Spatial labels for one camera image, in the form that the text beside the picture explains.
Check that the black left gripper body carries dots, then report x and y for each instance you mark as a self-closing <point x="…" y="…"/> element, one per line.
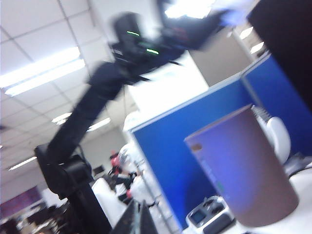
<point x="185" y="31"/>

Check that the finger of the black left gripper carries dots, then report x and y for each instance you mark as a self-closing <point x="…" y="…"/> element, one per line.
<point x="214" y="18"/>

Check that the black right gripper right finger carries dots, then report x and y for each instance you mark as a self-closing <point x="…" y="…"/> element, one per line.
<point x="147" y="219"/>

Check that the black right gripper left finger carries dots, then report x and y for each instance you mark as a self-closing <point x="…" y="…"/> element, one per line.
<point x="124" y="219"/>

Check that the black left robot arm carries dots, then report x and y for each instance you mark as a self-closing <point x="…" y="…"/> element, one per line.
<point x="80" y="122"/>

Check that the person in white shirt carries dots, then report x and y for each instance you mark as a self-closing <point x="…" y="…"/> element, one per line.
<point x="126" y="170"/>

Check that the grey desk phone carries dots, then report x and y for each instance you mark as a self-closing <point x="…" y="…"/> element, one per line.
<point x="209" y="217"/>

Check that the blue partition panel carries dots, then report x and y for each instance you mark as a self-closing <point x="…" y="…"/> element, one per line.
<point x="170" y="151"/>

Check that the black computer monitor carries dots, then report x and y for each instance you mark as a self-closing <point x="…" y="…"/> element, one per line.
<point x="287" y="44"/>

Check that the white office chair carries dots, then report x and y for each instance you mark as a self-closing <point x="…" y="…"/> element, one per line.
<point x="278" y="136"/>

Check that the ceiling light panel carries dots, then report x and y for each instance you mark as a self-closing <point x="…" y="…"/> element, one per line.
<point x="41" y="70"/>

